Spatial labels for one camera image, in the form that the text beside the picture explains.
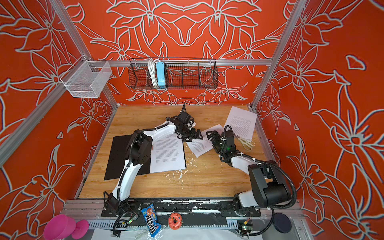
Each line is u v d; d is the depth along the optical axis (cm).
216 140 81
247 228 68
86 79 92
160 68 90
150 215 71
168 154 93
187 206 74
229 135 74
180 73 98
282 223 69
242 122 110
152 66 88
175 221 68
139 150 59
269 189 43
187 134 88
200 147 93
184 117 83
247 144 95
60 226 57
